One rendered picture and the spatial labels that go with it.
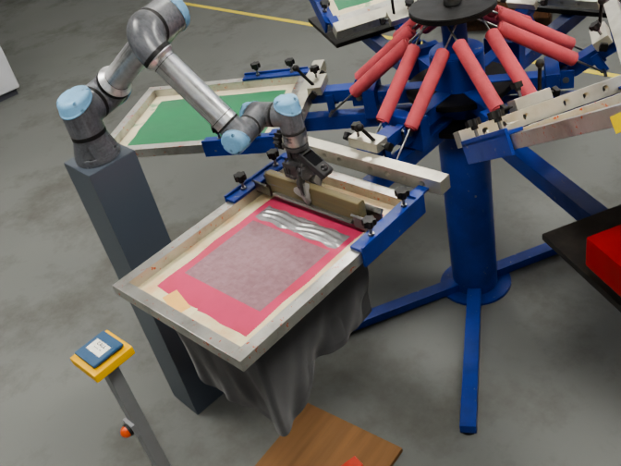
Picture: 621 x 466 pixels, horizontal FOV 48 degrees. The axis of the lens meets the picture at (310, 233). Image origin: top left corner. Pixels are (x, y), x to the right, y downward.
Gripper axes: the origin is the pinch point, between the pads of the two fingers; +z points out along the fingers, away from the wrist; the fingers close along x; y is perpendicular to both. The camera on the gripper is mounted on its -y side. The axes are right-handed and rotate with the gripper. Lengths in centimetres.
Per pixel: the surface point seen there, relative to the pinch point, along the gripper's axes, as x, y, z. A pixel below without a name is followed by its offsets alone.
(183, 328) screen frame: 61, -6, 2
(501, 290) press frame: -83, -13, 100
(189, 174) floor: -85, 216, 100
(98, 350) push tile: 79, 11, 4
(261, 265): 28.8, -2.9, 5.2
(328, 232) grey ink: 7.0, -10.8, 4.9
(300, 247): 16.4, -7.6, 5.3
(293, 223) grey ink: 8.6, 2.9, 4.9
